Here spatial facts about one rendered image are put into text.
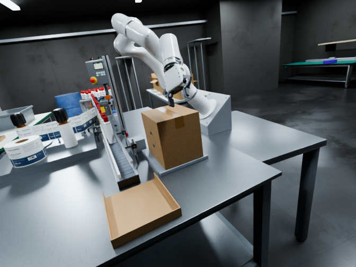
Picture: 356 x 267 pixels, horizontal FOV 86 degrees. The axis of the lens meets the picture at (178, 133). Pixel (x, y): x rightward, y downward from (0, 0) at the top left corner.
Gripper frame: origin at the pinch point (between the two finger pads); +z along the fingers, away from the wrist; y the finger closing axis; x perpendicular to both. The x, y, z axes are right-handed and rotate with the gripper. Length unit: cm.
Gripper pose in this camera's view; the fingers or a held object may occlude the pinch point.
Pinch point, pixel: (179, 100)
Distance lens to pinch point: 82.1
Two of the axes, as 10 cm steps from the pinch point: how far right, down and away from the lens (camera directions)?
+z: 1.7, 9.5, -2.6
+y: -7.1, 3.0, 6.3
